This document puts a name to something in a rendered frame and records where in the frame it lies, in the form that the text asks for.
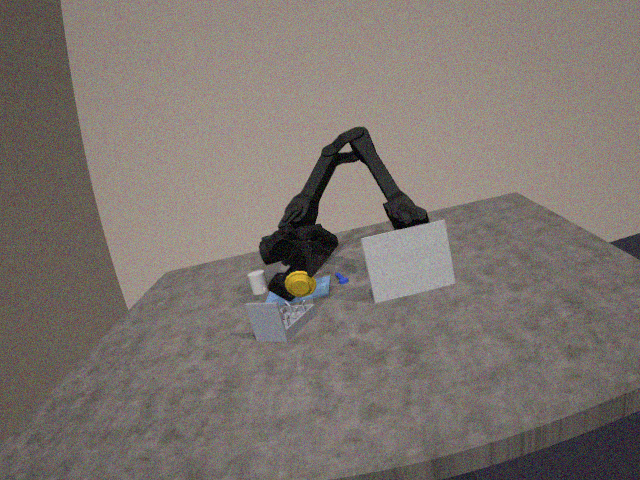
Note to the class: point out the grey dish rack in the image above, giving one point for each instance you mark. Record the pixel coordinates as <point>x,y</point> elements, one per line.
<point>272,324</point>

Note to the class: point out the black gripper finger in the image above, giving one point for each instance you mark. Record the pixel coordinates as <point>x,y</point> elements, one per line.
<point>316,256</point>
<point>280,283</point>

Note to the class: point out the yellow plate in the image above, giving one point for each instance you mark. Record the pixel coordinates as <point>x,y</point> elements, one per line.
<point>300,284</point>

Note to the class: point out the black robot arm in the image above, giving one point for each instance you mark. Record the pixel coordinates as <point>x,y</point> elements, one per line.
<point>302,210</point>

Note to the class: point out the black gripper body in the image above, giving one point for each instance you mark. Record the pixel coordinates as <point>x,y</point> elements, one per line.
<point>297,259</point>

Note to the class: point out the light blue flat mat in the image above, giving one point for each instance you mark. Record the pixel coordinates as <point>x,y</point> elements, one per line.
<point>322,289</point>

